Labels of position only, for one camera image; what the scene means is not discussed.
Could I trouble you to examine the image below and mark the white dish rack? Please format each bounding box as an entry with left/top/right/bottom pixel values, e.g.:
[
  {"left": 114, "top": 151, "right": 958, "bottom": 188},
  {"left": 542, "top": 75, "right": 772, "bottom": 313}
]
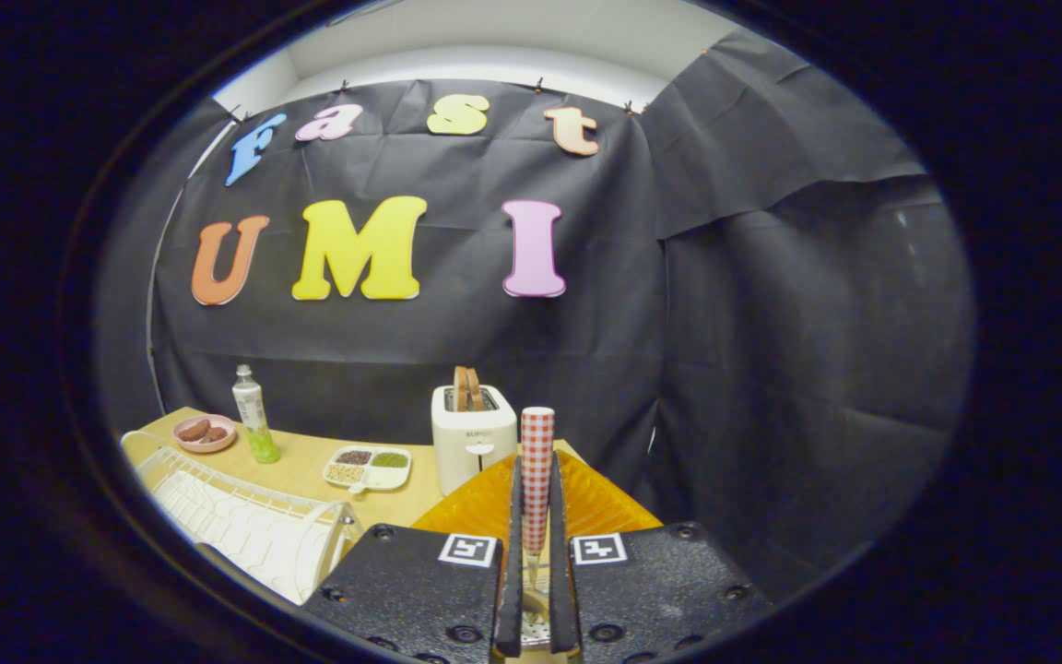
[{"left": 121, "top": 430, "right": 366, "bottom": 606}]

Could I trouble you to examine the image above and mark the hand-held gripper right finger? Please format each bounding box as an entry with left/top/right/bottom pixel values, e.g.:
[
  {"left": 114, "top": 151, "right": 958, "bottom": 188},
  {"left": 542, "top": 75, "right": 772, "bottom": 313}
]
[{"left": 548, "top": 449, "right": 776, "bottom": 664}]

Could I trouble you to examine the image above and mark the brown bread slice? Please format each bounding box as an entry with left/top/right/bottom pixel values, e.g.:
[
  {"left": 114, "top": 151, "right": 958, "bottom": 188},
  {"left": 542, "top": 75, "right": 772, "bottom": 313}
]
[{"left": 453, "top": 366, "right": 488, "bottom": 412}]

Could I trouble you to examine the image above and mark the wire mesh basket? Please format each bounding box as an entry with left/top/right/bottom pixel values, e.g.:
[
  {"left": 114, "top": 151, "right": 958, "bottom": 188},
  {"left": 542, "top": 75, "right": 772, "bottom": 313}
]
[{"left": 520, "top": 590, "right": 552, "bottom": 648}]

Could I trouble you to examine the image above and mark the white divided bean tray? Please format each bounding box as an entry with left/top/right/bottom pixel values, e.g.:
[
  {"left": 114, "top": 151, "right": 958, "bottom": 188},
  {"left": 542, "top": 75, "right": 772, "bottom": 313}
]
[{"left": 323, "top": 445, "right": 413, "bottom": 496}]

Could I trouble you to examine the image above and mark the white toaster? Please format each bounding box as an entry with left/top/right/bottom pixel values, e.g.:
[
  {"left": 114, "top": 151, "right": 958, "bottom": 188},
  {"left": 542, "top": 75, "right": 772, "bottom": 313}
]
[{"left": 431, "top": 383, "right": 519, "bottom": 496}]

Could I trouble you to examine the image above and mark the green drink bottle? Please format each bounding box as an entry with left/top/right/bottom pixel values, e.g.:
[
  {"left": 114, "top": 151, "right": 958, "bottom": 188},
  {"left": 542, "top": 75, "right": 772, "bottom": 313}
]
[{"left": 232, "top": 364, "right": 281, "bottom": 465}]

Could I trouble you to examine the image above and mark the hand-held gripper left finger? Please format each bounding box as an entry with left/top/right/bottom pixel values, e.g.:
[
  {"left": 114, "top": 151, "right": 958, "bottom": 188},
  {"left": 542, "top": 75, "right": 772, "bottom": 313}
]
[{"left": 302, "top": 452, "right": 525, "bottom": 664}]

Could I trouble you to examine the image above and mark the pink checked handle spoon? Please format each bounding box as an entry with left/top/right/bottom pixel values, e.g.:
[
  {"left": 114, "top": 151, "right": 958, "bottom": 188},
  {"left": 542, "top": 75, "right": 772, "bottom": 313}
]
[{"left": 520, "top": 407, "right": 556, "bottom": 596}]

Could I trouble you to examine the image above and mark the pink dish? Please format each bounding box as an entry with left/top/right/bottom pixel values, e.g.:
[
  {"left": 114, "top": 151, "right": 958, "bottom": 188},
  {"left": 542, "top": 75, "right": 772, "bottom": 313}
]
[{"left": 172, "top": 414, "right": 238, "bottom": 454}]

